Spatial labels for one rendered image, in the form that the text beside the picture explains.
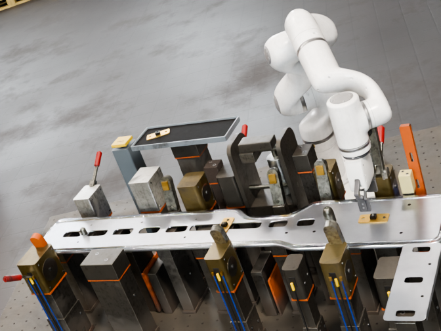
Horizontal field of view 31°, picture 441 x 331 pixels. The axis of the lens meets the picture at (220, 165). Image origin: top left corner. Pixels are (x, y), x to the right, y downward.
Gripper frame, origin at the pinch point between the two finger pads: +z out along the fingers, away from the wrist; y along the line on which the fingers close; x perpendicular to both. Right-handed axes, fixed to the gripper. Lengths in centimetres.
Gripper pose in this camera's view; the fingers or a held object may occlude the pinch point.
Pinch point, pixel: (368, 198)
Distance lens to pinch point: 222.3
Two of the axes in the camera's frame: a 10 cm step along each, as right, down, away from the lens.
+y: -3.4, 5.5, -7.6
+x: 8.9, -0.7, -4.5
